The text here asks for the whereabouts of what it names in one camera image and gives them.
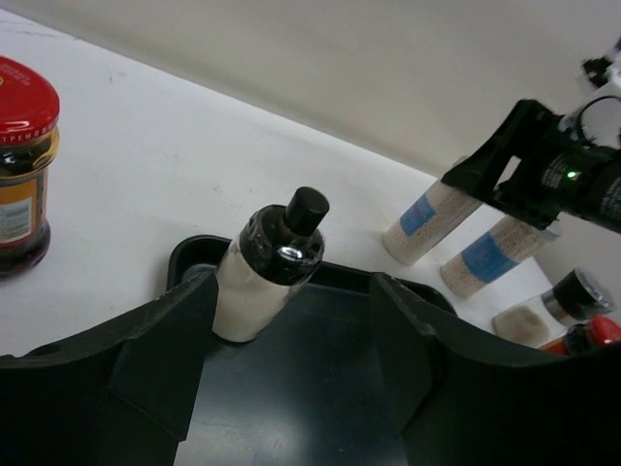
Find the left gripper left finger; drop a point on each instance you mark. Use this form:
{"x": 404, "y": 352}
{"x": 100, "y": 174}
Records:
{"x": 119, "y": 393}

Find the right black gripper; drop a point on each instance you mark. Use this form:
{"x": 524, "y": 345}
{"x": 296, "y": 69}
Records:
{"x": 519, "y": 172}

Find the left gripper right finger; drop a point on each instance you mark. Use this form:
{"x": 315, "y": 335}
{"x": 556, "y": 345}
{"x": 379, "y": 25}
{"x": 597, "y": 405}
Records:
{"x": 462, "y": 396}

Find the silver lid blue label jar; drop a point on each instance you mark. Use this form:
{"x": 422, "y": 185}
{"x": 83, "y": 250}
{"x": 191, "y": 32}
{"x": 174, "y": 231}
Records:
{"x": 433, "y": 216}

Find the black top grinder bottle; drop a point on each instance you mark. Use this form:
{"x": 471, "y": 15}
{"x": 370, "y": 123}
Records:
{"x": 576, "y": 298}

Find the black cap salt bottle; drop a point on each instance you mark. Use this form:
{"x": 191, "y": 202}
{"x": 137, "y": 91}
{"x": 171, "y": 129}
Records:
{"x": 272, "y": 258}

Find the red lid sauce jar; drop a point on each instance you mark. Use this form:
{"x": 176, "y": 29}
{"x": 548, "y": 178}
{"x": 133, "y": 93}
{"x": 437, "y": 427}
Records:
{"x": 30, "y": 108}

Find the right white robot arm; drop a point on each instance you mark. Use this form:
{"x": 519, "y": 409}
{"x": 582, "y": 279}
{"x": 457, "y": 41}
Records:
{"x": 533, "y": 170}

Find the black plastic tray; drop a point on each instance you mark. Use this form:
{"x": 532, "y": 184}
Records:
{"x": 308, "y": 391}

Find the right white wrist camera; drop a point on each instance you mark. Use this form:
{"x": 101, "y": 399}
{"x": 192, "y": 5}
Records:
{"x": 596, "y": 70}

